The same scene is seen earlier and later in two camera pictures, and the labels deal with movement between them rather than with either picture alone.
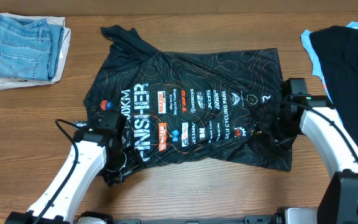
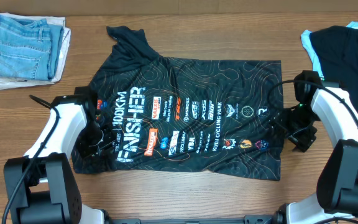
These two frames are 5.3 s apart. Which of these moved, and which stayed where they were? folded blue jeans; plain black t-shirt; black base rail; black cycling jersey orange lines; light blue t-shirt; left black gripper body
Moved: left black gripper body; black cycling jersey orange lines
Stayed: folded blue jeans; light blue t-shirt; black base rail; plain black t-shirt
